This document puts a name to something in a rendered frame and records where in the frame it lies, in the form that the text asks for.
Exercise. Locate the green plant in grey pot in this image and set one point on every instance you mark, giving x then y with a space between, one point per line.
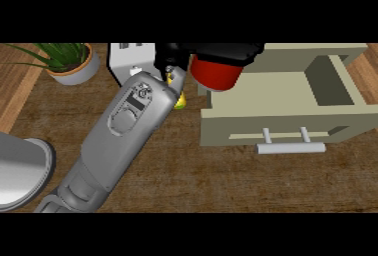
74 66

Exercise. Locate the yellow green fruit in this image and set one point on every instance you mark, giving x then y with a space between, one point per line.
181 102

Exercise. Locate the white appliance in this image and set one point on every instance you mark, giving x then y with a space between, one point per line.
125 60

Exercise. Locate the red can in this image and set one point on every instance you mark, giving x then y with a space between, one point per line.
216 75

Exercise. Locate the beige drawer front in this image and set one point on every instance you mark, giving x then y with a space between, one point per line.
275 125

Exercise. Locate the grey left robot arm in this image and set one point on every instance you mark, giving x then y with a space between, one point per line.
123 133

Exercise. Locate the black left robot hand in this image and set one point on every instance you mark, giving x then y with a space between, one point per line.
222 49

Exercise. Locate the beige wooden cabinet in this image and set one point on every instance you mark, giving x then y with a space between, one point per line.
266 90

